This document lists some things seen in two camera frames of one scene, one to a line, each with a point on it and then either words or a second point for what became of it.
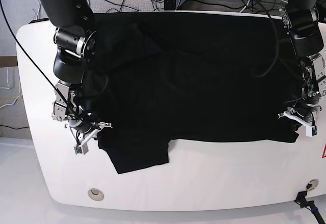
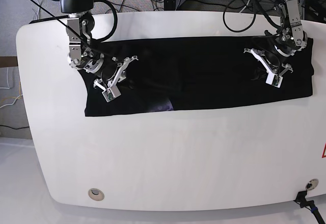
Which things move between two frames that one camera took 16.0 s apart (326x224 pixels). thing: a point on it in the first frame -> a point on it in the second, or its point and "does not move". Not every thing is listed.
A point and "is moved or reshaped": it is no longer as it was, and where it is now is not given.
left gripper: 85,130 -> 112,71
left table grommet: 96,194 does not move
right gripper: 305,112 -> 272,61
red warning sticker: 324,153 does not move
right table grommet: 311,184 does not move
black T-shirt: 156,76 is moved or reshaped
